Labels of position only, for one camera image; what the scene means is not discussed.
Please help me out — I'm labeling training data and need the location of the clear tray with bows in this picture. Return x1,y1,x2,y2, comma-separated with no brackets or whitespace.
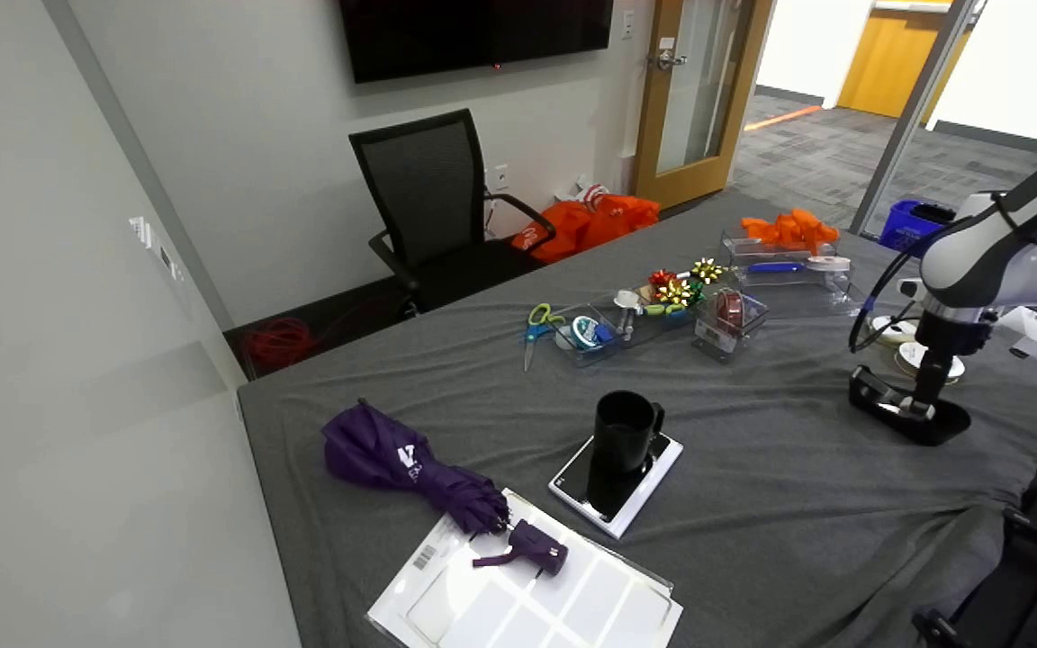
552,254,730,365

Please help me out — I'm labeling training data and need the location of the black wall television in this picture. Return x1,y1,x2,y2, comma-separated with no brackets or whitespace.
334,0,618,89

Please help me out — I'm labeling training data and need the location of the black tape dispenser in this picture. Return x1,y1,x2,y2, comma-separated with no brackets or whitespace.
846,365,975,451

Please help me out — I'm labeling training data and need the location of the yellow green gift bow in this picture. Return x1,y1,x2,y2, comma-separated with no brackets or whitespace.
687,253,730,293

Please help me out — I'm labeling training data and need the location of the blue marker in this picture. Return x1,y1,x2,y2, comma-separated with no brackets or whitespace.
742,254,819,282

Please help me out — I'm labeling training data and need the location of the long clear plastic tray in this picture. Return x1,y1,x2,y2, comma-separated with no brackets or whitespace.
756,262,872,322

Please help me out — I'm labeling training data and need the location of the black mug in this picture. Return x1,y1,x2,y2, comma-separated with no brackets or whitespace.
587,384,670,479

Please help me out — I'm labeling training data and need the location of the grey metal door post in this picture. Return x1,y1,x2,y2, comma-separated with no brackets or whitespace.
846,0,990,238

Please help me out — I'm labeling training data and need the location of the purple folded umbrella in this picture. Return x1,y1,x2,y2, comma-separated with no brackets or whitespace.
322,397,574,578

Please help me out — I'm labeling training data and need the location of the grey tablecloth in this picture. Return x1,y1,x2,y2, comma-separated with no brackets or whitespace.
234,185,1037,648

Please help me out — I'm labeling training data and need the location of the orange cloth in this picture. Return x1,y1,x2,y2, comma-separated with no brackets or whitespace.
740,205,842,254

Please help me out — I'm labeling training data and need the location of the white label sheet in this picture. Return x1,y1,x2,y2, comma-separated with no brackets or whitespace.
364,484,687,648

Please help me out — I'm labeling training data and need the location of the white gift bow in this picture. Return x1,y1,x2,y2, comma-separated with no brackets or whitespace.
610,286,650,346

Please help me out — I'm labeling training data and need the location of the white wall thermostat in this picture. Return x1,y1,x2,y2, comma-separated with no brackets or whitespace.
128,208,162,254

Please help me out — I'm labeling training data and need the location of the small clear plastic box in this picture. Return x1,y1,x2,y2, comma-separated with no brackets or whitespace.
690,286,774,365

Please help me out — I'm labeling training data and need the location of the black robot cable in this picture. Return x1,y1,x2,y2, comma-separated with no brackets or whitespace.
846,241,928,361

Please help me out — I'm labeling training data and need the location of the red cable coil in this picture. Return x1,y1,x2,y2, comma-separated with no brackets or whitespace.
238,314,328,379

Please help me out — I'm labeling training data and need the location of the large clear plastic box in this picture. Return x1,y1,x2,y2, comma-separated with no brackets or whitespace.
719,229,861,299

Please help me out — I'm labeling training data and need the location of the blue bin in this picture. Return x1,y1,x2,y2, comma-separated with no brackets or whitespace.
876,193,960,260

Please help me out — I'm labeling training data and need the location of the wooden door with glass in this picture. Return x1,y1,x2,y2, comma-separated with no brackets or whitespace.
626,0,779,215

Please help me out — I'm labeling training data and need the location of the black mesh office chair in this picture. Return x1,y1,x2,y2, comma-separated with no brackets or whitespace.
346,104,557,318

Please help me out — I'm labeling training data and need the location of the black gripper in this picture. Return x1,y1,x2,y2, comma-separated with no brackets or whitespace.
916,302,994,409

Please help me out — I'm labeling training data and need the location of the yellow wooden door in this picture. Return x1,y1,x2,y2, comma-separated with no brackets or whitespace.
833,0,960,121

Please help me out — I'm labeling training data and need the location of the red gift bow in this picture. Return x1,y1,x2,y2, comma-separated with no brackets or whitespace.
639,268,700,322

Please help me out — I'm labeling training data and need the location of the orange bag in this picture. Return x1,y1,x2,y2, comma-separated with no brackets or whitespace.
507,188,668,269

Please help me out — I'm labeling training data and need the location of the red ribbon spool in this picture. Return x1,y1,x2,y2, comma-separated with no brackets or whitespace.
710,296,749,340

